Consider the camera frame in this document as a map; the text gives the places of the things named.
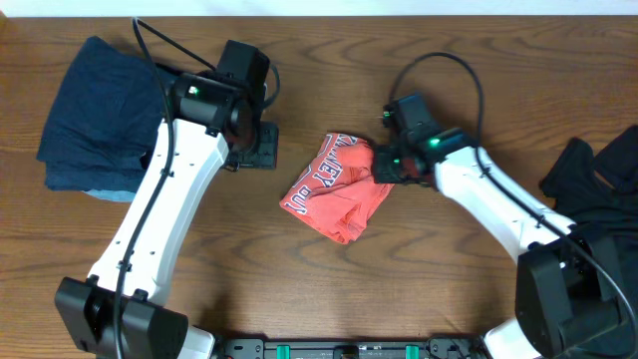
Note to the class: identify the light blue folded garment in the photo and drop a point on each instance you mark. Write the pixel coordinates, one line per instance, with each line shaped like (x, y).
(112, 195)

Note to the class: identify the black garment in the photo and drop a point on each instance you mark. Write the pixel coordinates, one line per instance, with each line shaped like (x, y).
(601, 189)

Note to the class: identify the orange polo shirt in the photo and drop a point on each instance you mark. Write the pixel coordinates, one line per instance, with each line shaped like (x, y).
(336, 194)

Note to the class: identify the folded navy blue garment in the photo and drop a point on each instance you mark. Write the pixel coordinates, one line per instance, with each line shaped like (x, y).
(103, 124)

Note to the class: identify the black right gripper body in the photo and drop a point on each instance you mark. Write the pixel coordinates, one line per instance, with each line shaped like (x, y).
(395, 166)

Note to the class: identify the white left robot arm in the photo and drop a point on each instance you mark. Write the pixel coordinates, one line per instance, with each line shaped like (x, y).
(212, 122)

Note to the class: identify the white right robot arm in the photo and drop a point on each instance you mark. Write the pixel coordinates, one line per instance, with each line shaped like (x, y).
(569, 287)

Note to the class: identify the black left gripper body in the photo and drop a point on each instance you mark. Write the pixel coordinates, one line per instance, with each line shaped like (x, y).
(260, 147)

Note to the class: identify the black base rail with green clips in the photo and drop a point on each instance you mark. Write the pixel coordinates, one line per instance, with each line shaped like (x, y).
(443, 347)

